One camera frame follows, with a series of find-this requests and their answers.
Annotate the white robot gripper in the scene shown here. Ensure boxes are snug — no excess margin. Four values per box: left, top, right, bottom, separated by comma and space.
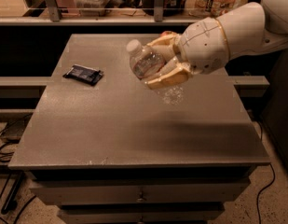
144, 18, 230, 90

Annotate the clear plastic water bottle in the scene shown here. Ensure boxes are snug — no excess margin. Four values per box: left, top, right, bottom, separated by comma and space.
125, 38, 185, 105

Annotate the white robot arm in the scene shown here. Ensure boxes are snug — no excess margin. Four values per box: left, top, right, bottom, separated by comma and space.
144, 0, 288, 90

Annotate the red apple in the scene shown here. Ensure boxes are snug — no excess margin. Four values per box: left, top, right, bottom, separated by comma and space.
160, 31, 177, 36

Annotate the dark snack bar wrapper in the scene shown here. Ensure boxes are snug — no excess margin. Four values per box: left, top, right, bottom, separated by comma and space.
63, 64, 103, 86

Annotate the clear plastic container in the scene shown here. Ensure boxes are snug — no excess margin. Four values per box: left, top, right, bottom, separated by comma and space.
74, 0, 110, 16

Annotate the grey cabinet with drawers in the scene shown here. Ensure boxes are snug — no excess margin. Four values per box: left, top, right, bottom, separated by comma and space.
10, 35, 269, 224

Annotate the metal shelf rail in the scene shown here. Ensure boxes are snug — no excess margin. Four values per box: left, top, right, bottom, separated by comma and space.
0, 0, 203, 25

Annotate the black cables left floor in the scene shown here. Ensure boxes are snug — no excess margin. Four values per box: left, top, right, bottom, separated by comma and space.
0, 114, 37, 224

